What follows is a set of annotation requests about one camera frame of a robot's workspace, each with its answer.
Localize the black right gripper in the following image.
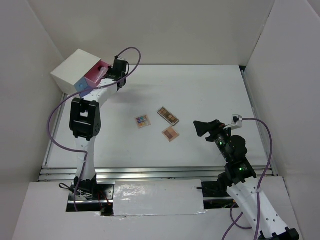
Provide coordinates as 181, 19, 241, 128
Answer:
193, 118, 232, 162

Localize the pink drawer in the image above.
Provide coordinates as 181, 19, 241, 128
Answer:
84, 60, 110, 88

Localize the light blue drawer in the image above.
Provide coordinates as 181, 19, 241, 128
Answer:
74, 77, 88, 92

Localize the white drawer cabinet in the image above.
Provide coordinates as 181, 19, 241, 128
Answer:
51, 49, 101, 95

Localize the clear plastic bottle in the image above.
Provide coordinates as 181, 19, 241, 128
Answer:
94, 66, 109, 83

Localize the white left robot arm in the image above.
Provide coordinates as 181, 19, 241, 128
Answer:
69, 56, 130, 200

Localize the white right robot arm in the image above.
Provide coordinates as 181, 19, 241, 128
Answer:
193, 115, 300, 240

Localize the long brown eyeshadow palette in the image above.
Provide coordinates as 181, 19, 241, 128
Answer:
157, 107, 180, 126

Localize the square pink eyeshadow palette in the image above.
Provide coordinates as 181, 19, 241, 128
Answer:
162, 126, 180, 142

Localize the purple drawer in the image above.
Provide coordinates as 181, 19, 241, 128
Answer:
79, 87, 92, 98

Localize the colourful eyeshadow palette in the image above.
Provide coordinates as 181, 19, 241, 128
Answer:
135, 114, 151, 129

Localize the white taped cover panel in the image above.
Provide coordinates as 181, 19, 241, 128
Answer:
113, 179, 206, 217

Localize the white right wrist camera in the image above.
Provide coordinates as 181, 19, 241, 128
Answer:
224, 114, 243, 130

